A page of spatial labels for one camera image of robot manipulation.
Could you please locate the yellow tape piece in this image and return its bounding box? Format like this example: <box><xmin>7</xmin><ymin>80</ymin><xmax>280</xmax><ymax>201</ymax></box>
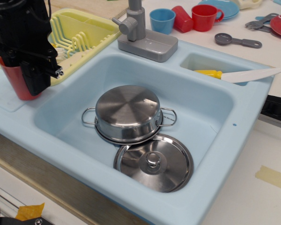
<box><xmin>15</xmin><ymin>203</ymin><xmax>45</xmax><ymax>221</ymax></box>

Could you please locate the grey toy faucet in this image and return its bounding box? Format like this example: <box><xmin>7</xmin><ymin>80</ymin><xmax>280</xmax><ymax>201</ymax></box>
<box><xmin>112</xmin><ymin>0</ymin><xmax>178</xmax><ymax>62</ymax></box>

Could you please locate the blue plastic cup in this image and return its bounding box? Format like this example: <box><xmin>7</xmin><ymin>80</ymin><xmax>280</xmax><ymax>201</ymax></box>
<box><xmin>149</xmin><ymin>8</ymin><xmax>176</xmax><ymax>35</ymax></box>

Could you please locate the yellow dish brush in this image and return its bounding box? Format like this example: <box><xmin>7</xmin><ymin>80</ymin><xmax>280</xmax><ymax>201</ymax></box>
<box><xmin>51</xmin><ymin>43</ymin><xmax>67</xmax><ymax>63</ymax></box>

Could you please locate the grey toy knife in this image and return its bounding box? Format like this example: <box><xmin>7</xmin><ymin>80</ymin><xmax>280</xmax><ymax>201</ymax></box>
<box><xmin>264</xmin><ymin>13</ymin><xmax>279</xmax><ymax>20</ymax></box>

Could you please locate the red plastic tumbler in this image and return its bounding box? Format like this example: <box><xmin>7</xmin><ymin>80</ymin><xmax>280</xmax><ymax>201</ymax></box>
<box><xmin>0</xmin><ymin>57</ymin><xmax>41</xmax><ymax>101</ymax></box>

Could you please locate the blue toy utensil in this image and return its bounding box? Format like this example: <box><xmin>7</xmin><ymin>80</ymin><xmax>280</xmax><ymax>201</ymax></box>
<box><xmin>255</xmin><ymin>16</ymin><xmax>270</xmax><ymax>24</ymax></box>

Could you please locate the grey toy fork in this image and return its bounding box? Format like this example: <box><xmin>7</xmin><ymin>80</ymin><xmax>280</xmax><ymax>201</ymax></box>
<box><xmin>245</xmin><ymin>21</ymin><xmax>271</xmax><ymax>33</ymax></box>

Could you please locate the red mug with handle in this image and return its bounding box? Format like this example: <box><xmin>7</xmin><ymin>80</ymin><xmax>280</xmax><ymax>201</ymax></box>
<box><xmin>192</xmin><ymin>4</ymin><xmax>225</xmax><ymax>32</ymax></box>

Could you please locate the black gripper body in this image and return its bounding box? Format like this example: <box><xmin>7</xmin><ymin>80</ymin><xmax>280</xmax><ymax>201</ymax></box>
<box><xmin>0</xmin><ymin>0</ymin><xmax>63</xmax><ymax>78</ymax></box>

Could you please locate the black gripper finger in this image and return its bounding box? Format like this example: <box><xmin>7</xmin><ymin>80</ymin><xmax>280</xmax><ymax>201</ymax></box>
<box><xmin>20</xmin><ymin>61</ymin><xmax>51</xmax><ymax>96</ymax></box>
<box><xmin>1</xmin><ymin>56</ymin><xmax>21</xmax><ymax>67</ymax></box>

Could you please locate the steel pot upside down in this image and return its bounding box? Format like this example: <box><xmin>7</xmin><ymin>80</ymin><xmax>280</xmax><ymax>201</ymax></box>
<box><xmin>81</xmin><ymin>85</ymin><xmax>166</xmax><ymax>145</ymax></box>

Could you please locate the light blue toy sink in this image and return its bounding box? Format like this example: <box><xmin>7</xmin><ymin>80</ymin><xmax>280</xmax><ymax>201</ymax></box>
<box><xmin>0</xmin><ymin>41</ymin><xmax>272</xmax><ymax>225</ymax></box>

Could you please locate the red tumbler lying down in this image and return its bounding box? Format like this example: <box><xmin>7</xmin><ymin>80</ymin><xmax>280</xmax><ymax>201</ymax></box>
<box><xmin>172</xmin><ymin>6</ymin><xmax>194</xmax><ymax>33</ymax></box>

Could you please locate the blue plastic plate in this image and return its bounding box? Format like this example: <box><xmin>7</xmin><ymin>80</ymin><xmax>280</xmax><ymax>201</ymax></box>
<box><xmin>198</xmin><ymin>0</ymin><xmax>240</xmax><ymax>20</ymax></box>

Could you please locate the white yellow toy knife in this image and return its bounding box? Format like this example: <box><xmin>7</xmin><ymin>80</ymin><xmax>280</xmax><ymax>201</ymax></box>
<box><xmin>195</xmin><ymin>67</ymin><xmax>281</xmax><ymax>83</ymax></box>

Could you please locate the beige masking tape strip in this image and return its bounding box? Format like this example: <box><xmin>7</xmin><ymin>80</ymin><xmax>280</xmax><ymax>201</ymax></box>
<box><xmin>255</xmin><ymin>165</ymin><xmax>281</xmax><ymax>188</ymax></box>

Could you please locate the steel pot lid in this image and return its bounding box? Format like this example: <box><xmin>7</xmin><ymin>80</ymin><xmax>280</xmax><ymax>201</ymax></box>
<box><xmin>113</xmin><ymin>134</ymin><xmax>194</xmax><ymax>193</ymax></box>

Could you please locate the grey toy spoon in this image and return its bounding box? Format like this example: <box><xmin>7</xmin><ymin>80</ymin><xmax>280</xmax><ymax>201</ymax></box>
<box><xmin>214</xmin><ymin>33</ymin><xmax>262</xmax><ymax>49</ymax></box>

